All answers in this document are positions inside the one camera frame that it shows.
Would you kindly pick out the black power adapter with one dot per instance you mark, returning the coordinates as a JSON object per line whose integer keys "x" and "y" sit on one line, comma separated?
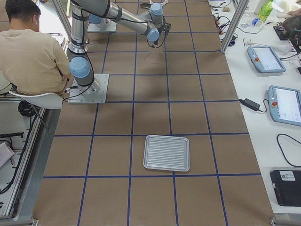
{"x": 250, "y": 104}

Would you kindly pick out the silver ribbed metal tray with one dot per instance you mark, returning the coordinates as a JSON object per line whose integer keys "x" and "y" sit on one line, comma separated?
{"x": 167, "y": 153}

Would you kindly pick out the white curved plastic bracket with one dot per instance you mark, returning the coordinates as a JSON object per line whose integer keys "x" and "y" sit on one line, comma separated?
{"x": 162, "y": 2}

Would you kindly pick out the black flat box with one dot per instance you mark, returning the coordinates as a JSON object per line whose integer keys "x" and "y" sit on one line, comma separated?
{"x": 287, "y": 187}

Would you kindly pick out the green brake shoe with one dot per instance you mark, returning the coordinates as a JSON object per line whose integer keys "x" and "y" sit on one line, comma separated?
{"x": 145, "y": 5}

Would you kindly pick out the aluminium frame post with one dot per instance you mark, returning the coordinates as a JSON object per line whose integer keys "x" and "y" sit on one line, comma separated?
{"x": 233, "y": 25}

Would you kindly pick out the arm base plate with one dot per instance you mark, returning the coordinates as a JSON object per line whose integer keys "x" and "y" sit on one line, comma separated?
{"x": 95, "y": 94}
{"x": 102, "y": 27}

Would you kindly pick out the white plastic chair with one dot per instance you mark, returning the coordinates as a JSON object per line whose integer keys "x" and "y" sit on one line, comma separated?
{"x": 47, "y": 100}

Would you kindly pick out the upper blue teach pendant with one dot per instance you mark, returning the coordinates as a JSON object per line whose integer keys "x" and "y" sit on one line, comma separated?
{"x": 265, "y": 59}

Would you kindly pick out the seated person beige shirt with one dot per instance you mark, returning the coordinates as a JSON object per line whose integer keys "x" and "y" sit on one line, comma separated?
{"x": 32, "y": 61}

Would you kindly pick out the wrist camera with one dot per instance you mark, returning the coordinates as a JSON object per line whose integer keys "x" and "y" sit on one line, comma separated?
{"x": 166, "y": 27}

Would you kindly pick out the lower blue teach pendant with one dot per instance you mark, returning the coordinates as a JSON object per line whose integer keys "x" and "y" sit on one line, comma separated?
{"x": 285, "y": 105}

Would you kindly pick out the blue teach pendant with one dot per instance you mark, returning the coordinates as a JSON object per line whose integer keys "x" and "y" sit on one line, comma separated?
{"x": 265, "y": 59}
{"x": 285, "y": 105}

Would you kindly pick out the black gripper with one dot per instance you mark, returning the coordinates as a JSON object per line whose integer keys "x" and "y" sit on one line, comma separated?
{"x": 155, "y": 41}

